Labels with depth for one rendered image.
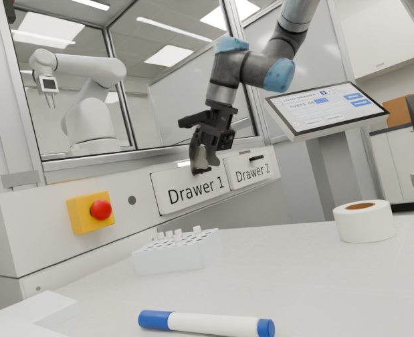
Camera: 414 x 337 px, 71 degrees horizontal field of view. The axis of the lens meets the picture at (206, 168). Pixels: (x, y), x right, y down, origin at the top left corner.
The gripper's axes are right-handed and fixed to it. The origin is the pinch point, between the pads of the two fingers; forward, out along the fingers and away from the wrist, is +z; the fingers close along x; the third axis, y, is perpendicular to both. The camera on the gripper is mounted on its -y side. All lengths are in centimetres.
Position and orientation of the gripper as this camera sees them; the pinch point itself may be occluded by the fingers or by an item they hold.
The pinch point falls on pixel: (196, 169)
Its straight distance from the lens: 83.0
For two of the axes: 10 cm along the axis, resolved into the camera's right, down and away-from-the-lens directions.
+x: 6.3, -1.4, 7.6
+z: -2.2, 9.1, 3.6
